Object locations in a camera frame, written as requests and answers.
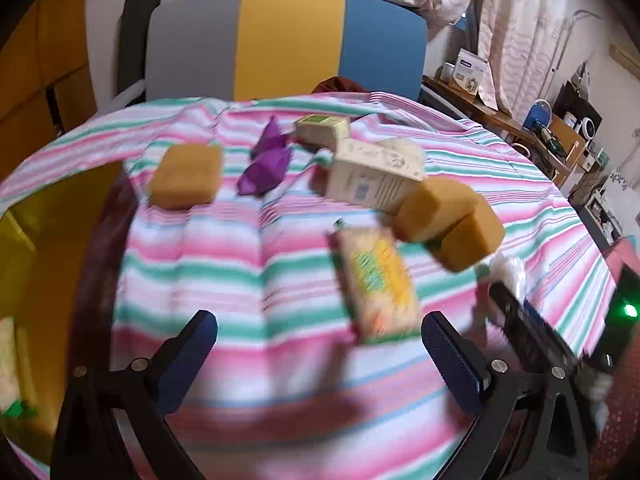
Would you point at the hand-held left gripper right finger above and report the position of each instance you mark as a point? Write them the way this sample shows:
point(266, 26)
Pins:
point(452, 362)

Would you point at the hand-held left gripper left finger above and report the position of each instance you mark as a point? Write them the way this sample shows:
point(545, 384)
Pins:
point(187, 355)

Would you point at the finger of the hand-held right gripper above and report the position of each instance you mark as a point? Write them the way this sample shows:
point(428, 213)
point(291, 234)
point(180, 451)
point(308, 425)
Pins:
point(530, 325)

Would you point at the white plastic wrapper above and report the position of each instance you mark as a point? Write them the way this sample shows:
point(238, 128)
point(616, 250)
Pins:
point(507, 267)

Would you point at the brown sponge block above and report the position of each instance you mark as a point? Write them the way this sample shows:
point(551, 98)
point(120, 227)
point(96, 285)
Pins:
point(470, 242)
point(185, 175)
point(432, 212)

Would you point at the yellow green snack packet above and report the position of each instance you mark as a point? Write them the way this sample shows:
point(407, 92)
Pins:
point(380, 280)

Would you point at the golden box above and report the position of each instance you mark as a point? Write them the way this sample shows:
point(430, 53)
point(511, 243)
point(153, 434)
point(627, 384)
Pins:
point(50, 270)

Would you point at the large cream carton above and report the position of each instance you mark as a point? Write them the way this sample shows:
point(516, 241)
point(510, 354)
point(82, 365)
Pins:
point(375, 175)

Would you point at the pink green striped blanket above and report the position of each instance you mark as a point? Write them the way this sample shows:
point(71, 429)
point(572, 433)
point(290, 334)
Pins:
point(225, 270)

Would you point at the pale noodle packet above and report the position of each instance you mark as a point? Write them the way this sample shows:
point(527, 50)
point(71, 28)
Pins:
point(7, 355)

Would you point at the purple paper packet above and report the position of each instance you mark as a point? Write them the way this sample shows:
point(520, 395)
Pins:
point(272, 137)
point(262, 172)

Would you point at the white round speaker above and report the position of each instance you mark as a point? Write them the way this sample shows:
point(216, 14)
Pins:
point(587, 125)

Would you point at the wooden desk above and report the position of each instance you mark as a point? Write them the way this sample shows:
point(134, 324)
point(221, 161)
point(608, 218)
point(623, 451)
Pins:
point(500, 115)

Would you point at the blue round fan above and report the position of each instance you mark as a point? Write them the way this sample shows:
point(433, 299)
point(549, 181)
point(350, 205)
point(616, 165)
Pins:
point(537, 112)

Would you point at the white box with blue label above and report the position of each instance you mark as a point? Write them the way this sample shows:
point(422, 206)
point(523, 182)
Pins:
point(470, 72)

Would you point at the small cream green box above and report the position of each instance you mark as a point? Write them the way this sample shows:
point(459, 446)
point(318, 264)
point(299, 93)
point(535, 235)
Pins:
point(322, 130)

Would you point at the white cup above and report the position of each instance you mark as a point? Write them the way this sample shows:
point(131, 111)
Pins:
point(446, 72)

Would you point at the pink patterned curtain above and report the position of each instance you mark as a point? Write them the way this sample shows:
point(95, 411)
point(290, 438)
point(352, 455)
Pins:
point(520, 25)

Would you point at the red brown cloth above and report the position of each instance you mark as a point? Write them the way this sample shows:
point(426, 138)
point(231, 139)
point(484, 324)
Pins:
point(337, 85)

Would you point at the dark cloth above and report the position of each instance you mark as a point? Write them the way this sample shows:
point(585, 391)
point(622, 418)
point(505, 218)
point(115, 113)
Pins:
point(135, 35)

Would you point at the wooden cabinet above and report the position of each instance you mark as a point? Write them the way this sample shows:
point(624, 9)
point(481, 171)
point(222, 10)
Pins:
point(45, 60)

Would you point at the grey yellow blue chair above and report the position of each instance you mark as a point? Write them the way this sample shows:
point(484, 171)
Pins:
point(290, 40)

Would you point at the wall air conditioner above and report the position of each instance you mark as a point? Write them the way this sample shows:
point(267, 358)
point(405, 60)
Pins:
point(625, 55)

